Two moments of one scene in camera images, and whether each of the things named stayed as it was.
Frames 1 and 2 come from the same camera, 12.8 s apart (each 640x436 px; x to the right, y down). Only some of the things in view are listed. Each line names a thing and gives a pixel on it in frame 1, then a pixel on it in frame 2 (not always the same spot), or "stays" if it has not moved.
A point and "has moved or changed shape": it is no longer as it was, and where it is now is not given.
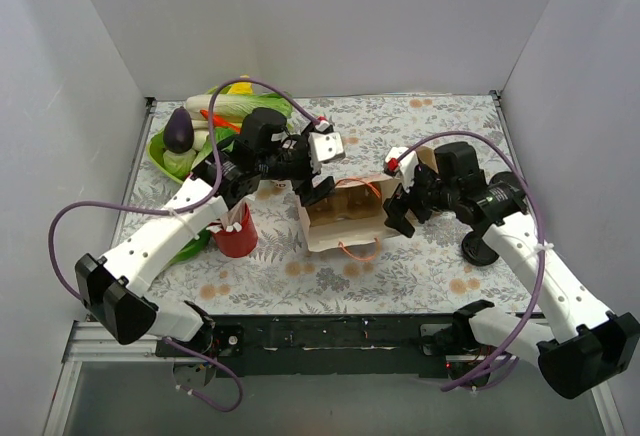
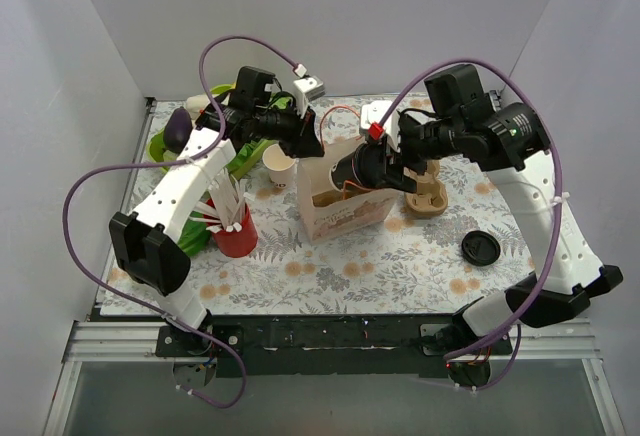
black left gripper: x=304 y=176 to x=304 y=132
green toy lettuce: x=191 y=250 stays
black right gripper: x=409 y=196 to x=392 y=165
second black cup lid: x=476 y=249 stays
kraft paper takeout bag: x=353 y=213 has moved or changed shape
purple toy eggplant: x=178 y=133 stays
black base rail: x=316 y=346 stays
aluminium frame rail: x=93 y=342 stays
